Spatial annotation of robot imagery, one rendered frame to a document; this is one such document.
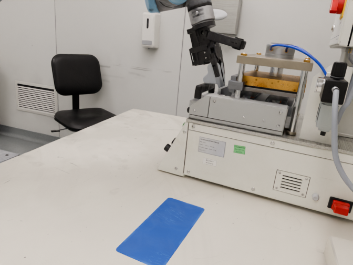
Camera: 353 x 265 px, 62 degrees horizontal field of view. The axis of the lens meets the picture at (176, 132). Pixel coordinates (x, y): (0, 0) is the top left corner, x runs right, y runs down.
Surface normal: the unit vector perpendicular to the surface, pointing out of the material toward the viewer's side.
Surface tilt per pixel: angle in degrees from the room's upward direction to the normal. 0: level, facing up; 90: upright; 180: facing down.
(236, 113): 90
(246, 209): 0
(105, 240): 0
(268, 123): 90
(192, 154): 90
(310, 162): 90
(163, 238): 0
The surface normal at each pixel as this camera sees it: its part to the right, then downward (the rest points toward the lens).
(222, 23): -0.32, 0.26
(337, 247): 0.09, -0.95
